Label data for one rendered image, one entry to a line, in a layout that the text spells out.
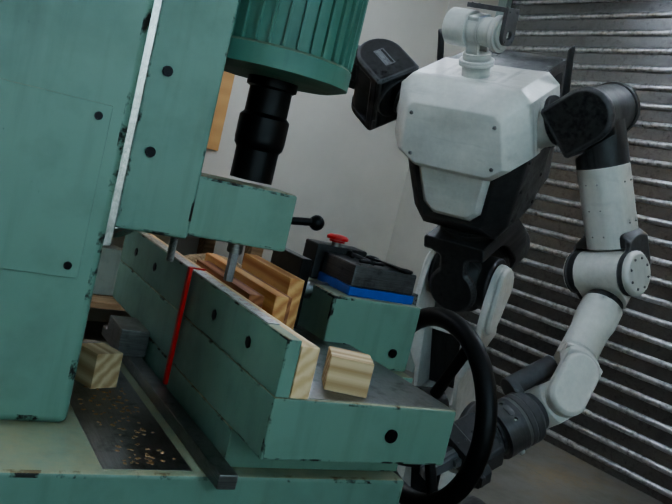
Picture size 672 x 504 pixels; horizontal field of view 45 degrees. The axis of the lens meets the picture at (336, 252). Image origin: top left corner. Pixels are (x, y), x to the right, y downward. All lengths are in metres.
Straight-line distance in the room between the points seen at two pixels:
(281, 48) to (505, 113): 0.63
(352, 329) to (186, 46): 0.40
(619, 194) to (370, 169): 3.91
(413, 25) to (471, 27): 3.93
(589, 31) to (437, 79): 3.19
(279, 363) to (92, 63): 0.33
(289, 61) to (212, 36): 0.09
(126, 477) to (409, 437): 0.27
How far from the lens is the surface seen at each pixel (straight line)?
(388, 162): 5.37
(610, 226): 1.47
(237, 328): 0.84
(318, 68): 0.91
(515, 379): 1.36
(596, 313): 1.44
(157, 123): 0.87
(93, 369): 0.99
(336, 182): 5.15
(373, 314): 1.04
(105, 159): 0.82
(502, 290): 1.67
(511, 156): 1.46
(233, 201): 0.94
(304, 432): 0.77
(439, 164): 1.51
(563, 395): 1.34
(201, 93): 0.88
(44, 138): 0.80
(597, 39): 4.63
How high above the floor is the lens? 1.11
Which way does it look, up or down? 6 degrees down
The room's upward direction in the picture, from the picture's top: 14 degrees clockwise
